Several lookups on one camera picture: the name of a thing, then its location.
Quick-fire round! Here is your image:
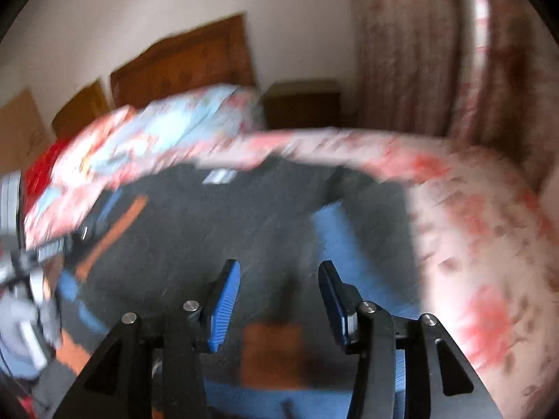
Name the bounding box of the pink floral bed sheet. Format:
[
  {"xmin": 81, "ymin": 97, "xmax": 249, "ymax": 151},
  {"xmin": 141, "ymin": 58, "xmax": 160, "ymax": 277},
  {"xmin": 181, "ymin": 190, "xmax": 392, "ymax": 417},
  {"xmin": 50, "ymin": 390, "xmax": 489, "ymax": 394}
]
[{"xmin": 25, "ymin": 130, "xmax": 558, "ymax": 418}]

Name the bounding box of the light blue folded blanket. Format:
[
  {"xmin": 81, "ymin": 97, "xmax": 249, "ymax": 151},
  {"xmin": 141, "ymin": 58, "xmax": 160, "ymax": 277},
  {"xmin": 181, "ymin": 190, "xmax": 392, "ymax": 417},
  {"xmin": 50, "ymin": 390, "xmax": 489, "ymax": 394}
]
[{"xmin": 84, "ymin": 84, "xmax": 256, "ymax": 171}]

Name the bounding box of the dark wooden nightstand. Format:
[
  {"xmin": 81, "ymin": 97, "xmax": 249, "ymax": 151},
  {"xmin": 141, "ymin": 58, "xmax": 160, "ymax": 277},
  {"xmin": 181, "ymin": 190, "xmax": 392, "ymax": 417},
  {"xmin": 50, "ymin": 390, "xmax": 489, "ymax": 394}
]
[{"xmin": 261, "ymin": 80, "xmax": 341, "ymax": 130}]

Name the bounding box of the floral pink curtain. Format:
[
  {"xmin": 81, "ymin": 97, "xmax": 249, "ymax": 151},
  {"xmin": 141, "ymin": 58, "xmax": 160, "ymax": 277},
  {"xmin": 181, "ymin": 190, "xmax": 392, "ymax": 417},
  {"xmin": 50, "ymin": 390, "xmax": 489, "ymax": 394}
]
[{"xmin": 351, "ymin": 0, "xmax": 558, "ymax": 189}]

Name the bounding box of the dark grey striped sweater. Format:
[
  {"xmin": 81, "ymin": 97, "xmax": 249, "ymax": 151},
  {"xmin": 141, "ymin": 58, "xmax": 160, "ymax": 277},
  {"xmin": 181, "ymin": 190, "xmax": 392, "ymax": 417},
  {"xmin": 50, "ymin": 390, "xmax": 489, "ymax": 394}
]
[{"xmin": 58, "ymin": 157, "xmax": 421, "ymax": 418}]

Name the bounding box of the wooden headboard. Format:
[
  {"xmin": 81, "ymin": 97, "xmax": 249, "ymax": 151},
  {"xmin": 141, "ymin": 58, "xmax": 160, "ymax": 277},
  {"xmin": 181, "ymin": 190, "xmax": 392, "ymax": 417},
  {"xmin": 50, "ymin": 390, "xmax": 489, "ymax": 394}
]
[{"xmin": 110, "ymin": 12, "xmax": 257, "ymax": 108}]

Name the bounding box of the pink floral pillow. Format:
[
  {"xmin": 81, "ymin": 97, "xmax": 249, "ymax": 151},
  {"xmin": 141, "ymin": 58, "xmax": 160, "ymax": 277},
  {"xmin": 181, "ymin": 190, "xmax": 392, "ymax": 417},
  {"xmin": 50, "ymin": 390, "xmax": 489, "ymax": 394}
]
[{"xmin": 24, "ymin": 105, "xmax": 137, "ymax": 213}]

